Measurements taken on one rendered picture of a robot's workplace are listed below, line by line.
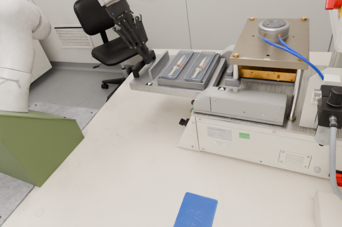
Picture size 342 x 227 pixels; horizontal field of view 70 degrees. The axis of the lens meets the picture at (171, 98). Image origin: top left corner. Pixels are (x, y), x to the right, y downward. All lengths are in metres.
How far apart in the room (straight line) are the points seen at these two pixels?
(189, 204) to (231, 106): 0.31
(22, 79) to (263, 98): 0.78
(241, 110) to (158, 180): 0.35
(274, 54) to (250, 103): 0.14
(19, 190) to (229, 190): 0.71
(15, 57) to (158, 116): 0.56
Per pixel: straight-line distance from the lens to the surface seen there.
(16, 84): 0.98
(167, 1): 2.41
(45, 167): 0.98
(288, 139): 0.74
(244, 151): 0.81
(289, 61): 0.63
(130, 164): 0.90
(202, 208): 0.76
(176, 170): 0.84
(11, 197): 1.03
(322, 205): 0.76
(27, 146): 0.91
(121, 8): 0.86
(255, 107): 0.68
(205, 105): 0.72
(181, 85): 0.79
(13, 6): 0.95
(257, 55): 0.65
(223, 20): 2.33
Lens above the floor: 1.42
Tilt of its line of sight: 37 degrees down
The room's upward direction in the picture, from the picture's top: 11 degrees counter-clockwise
